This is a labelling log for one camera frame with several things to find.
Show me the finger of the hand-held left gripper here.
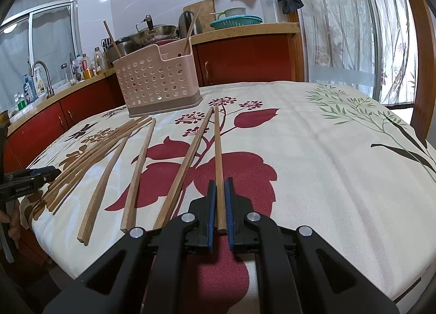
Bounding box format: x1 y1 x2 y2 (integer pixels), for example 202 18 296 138
0 180 47 203
7 166 62 184

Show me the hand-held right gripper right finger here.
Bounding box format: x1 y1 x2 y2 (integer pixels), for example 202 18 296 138
224 177 399 314

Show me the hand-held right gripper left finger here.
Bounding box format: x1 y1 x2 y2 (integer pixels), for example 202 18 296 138
43 179 217 314

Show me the brown wooden chopstick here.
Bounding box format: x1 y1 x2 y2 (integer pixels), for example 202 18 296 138
153 107 214 231
120 118 157 233
213 105 227 236
183 2 204 56
103 20 123 59
77 129 134 246

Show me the bunch of wooden chopsticks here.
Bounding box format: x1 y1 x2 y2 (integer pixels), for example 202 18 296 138
44 116 153 213

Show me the pink plastic utensil basket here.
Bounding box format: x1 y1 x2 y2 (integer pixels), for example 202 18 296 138
112 42 204 119

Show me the person's left hand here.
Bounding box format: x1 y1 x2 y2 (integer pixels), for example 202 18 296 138
0 210 22 241

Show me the blue dish soap bottle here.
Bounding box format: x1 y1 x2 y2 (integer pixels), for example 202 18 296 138
22 74 37 104

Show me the white spray bottle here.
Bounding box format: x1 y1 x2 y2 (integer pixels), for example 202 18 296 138
34 67 47 96

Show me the metal kitchen faucet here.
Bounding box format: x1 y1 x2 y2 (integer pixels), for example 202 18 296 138
31 61 55 98

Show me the floral tablecloth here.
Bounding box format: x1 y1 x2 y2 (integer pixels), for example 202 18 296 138
19 81 436 314

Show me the cooking oil bottle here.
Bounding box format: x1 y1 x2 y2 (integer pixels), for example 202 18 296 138
93 47 104 74

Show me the stainless steel pot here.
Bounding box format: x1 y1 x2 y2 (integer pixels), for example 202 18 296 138
107 37 137 63

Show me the red kitchen cabinet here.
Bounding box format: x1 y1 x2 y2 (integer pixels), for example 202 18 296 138
0 33 304 178

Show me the steel wok with lid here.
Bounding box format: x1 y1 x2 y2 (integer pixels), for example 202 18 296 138
131 15 180 47

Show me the beige kitchen countertop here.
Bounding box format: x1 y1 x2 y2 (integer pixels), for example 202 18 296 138
7 22 302 135

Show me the dark electric kettle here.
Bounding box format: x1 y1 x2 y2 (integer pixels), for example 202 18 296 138
178 11 204 39

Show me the teal plastic colander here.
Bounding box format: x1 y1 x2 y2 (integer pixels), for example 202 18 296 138
209 16 263 31

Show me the wooden cutting board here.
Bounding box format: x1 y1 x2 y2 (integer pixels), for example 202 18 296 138
183 0 216 30

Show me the white bowl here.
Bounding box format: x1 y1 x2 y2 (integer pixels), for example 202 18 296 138
214 7 247 19

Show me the clear plastic pitcher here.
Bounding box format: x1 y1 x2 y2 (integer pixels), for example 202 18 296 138
260 0 280 24

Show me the sheer floral curtain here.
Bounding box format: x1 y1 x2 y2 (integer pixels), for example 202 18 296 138
285 0 420 105

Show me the wooden door frame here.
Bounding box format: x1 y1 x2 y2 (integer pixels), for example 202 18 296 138
395 0 436 142

